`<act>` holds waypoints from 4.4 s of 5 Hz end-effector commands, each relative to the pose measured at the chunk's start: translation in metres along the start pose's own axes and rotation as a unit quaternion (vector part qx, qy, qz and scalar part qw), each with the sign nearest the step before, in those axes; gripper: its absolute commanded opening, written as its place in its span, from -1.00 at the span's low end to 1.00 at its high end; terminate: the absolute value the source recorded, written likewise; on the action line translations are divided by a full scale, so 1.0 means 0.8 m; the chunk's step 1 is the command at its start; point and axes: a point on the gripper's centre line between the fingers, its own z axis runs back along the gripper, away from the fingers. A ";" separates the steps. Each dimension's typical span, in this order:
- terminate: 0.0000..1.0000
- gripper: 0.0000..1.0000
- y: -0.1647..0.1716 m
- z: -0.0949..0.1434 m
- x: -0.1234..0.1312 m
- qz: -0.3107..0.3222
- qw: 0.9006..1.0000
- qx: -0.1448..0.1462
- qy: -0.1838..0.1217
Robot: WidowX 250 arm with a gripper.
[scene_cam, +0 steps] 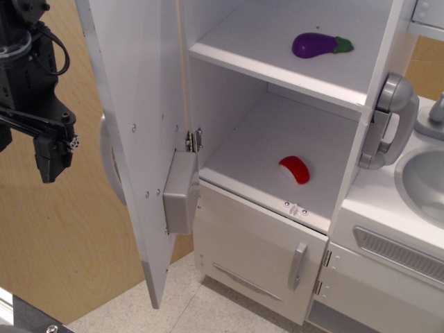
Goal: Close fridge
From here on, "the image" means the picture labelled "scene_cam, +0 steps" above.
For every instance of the grey toy faucet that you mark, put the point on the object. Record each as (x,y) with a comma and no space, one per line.
(429,121)

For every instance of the red toy apple slice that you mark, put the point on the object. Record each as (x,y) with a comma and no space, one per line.
(295,170)

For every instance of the grey ice dispenser panel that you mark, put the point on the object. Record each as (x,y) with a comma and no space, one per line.
(181,193)

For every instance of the purple toy eggplant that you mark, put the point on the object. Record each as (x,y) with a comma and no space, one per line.
(310,45)

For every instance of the grey vent grille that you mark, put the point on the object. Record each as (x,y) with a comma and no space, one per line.
(399,254)

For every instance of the silver upper cabinet hinge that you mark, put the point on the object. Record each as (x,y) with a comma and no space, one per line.
(327,258)

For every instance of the grey toy telephone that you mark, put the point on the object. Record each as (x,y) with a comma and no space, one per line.
(398,98)

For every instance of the grey toy sink basin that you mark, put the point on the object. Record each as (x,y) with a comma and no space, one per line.
(419,182)

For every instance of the white toy fridge cabinet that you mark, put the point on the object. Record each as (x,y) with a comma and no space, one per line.
(256,102)

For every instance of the silver cabinet hinge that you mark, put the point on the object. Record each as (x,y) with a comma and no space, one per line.
(327,258)
(318,287)

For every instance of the white toy kitchen counter unit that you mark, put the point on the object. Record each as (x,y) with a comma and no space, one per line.
(384,267)

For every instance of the black base with metal rail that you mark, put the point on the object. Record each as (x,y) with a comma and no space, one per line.
(19,316)

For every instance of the silver lower cabinet hinge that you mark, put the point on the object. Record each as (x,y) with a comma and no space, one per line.
(318,287)

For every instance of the grey fridge door handle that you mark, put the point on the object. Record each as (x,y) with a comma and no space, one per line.
(108,161)

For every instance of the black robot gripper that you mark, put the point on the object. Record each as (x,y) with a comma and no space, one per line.
(30,106)

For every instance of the white upper cabinet door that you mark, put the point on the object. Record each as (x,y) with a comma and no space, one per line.
(427,19)

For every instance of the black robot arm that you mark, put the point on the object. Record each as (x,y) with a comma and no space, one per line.
(24,33)

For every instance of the white lower freezer door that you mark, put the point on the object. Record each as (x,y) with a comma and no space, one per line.
(258,245)

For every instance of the silver freezer trim strip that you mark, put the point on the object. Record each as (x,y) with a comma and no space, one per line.
(246,283)

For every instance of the white door latch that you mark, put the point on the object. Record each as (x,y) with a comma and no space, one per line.
(294,209)

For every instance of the silver door hinge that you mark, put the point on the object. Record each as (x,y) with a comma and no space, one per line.
(193,141)

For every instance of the grey freezer door handle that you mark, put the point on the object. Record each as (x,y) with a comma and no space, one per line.
(298,256)

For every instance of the white fridge door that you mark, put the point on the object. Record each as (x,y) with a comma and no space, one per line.
(135,48)

